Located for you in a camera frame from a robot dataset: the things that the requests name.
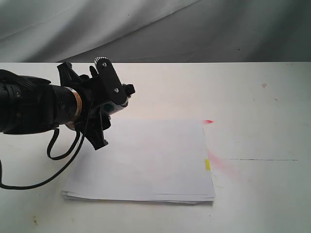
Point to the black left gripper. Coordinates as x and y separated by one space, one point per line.
88 98

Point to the white spray paint can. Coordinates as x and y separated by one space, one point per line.
118 99

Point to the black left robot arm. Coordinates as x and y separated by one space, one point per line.
31 105

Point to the white backdrop cloth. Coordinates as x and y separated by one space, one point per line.
155 31

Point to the white paper stack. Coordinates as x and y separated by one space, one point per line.
145 160

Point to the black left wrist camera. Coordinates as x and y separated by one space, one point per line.
107 76

